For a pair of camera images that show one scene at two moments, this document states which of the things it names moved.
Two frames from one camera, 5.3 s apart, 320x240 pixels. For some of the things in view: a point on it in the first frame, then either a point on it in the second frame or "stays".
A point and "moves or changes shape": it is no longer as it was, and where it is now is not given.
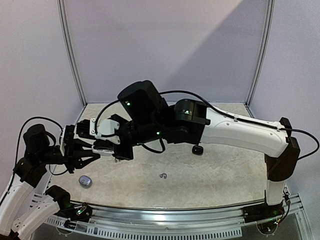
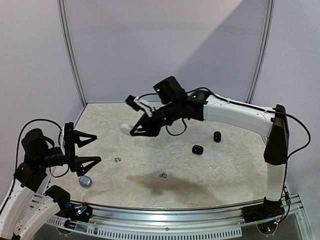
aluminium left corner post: [70, 49] stays
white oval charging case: [102, 152] moves or changes shape
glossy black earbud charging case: [197, 150] stays
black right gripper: [123, 149] → [155, 116]
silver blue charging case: [85, 181] stays
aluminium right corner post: [271, 5] stays
